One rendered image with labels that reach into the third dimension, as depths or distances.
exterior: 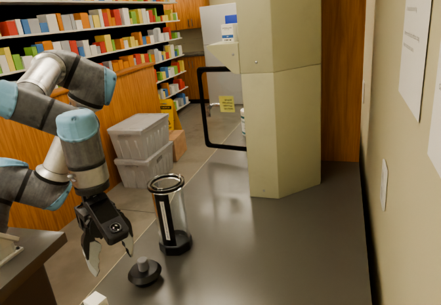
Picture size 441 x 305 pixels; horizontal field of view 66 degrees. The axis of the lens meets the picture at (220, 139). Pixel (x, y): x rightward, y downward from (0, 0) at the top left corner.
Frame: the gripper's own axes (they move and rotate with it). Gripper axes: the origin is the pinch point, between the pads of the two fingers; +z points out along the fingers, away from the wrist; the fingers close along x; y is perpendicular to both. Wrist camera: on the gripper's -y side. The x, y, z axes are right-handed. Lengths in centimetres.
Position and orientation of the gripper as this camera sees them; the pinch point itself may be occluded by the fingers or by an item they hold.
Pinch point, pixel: (114, 264)
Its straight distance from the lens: 85.6
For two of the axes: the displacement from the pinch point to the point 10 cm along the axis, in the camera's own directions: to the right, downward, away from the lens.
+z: 0.9, 9.4, 3.3
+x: -7.4, 2.9, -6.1
